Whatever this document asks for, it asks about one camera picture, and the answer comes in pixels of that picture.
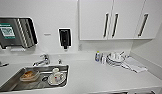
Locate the white dirty plate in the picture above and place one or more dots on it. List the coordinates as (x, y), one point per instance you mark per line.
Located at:
(58, 80)

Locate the white dish towel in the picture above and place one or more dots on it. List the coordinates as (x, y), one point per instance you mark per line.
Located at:
(133, 65)

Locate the chrome side tap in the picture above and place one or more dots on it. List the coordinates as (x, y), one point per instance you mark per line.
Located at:
(1, 62)

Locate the white paper towel sheet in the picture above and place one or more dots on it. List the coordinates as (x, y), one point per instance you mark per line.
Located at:
(17, 49)

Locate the small white wall label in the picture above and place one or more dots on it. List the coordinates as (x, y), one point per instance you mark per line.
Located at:
(47, 33)

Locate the stainless steel sink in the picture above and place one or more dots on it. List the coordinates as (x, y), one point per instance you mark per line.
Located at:
(17, 86)

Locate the black wall soap dispenser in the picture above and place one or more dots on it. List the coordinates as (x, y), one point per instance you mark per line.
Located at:
(65, 37)

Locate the white wall cabinet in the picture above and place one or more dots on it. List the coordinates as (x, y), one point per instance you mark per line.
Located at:
(125, 20)

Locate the small chrome soap pump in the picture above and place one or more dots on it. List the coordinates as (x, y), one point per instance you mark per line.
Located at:
(59, 61)

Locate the grey paper towel dispenser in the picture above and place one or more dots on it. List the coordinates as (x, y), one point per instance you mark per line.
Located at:
(15, 31)

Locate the white cup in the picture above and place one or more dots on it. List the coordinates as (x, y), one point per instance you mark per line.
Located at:
(55, 71)

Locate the stack of white dishes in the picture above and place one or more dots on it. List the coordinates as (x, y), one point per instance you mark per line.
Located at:
(115, 59)

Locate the blue-label dish soap bottle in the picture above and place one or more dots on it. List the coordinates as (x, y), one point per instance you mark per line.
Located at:
(97, 56)

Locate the white wall outlet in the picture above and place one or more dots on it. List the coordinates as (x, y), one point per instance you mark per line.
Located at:
(80, 47)

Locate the chrome sink faucet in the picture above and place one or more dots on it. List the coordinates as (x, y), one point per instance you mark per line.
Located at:
(42, 60)

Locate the bowl with orange leftovers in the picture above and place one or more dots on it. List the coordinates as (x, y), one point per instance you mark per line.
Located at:
(29, 75)

